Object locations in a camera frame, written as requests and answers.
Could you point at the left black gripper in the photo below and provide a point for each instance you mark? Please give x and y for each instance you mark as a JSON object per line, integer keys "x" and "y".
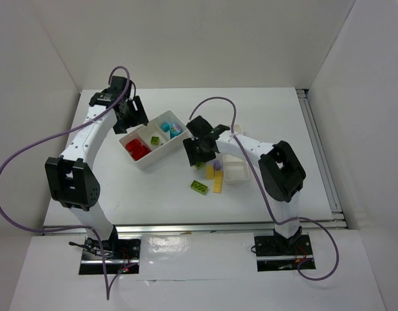
{"x": 131, "y": 117}

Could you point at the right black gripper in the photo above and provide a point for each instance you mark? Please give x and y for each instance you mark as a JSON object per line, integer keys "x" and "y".
{"x": 197, "y": 150}

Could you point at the green sloped lego brick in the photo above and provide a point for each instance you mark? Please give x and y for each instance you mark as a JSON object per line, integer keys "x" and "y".
{"x": 199, "y": 165}

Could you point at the yellow square lego brick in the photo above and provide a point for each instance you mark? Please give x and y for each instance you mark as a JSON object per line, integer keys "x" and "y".
{"x": 209, "y": 172}

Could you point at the light purple small lego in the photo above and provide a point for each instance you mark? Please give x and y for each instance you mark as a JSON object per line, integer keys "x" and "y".
{"x": 217, "y": 165}

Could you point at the teal rounded printed lego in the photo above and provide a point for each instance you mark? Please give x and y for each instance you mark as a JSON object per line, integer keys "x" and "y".
{"x": 174, "y": 130}

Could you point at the small green lego brick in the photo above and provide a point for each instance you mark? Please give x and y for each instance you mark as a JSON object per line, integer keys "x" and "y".
{"x": 155, "y": 141}

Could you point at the yellow long lego plate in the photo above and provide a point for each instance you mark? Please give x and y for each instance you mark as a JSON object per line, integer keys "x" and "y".
{"x": 218, "y": 180}

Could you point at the small teal lego brick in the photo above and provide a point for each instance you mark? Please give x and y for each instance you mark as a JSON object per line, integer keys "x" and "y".
{"x": 165, "y": 127}

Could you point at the green long lego brick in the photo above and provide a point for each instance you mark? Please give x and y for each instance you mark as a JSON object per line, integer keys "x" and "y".
{"x": 199, "y": 187}

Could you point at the red apple shaped lego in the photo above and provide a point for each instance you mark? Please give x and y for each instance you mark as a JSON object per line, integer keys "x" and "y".
{"x": 133, "y": 146}

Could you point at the red sloped lego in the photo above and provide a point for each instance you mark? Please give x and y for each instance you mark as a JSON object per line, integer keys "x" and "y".
{"x": 139, "y": 152}

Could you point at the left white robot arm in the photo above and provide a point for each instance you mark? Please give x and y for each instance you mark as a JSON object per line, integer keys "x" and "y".
{"x": 71, "y": 180}

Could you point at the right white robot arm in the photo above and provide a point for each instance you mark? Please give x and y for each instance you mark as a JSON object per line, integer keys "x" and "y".
{"x": 277, "y": 170}

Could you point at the left white divided container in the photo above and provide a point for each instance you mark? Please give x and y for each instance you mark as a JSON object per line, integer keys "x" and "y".
{"x": 144, "y": 134}

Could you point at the white divided container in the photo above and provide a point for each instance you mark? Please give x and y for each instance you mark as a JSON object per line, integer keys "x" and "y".
{"x": 144, "y": 134}
{"x": 236, "y": 170}

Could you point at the right white divided container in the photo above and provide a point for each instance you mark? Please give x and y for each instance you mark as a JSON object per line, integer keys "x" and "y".
{"x": 236, "y": 170}

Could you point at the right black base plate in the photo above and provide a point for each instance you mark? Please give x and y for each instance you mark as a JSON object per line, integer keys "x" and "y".
{"x": 270, "y": 257}

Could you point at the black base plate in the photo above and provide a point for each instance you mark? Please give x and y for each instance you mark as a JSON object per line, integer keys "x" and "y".
{"x": 270, "y": 257}
{"x": 126, "y": 257}

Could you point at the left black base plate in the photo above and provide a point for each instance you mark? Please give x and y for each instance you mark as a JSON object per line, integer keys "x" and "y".
{"x": 126, "y": 257}

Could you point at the aluminium front rail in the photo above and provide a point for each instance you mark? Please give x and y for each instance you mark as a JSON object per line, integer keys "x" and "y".
{"x": 205, "y": 228}

